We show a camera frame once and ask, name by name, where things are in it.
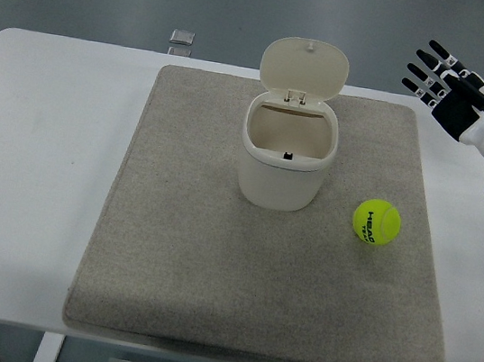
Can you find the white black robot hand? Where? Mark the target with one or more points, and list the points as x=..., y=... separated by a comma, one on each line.
x=483, y=119

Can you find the yellow-green tennis ball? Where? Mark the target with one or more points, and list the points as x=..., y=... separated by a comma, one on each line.
x=376, y=222

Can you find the cream lidded plastic bin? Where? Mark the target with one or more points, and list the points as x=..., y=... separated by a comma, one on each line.
x=286, y=151

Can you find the beige fabric mat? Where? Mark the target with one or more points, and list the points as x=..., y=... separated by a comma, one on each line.
x=269, y=240

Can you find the silver floor plate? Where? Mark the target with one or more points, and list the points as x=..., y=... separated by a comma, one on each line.
x=182, y=36
x=179, y=51

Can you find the white table leg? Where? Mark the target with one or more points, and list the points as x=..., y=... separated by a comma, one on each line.
x=48, y=351

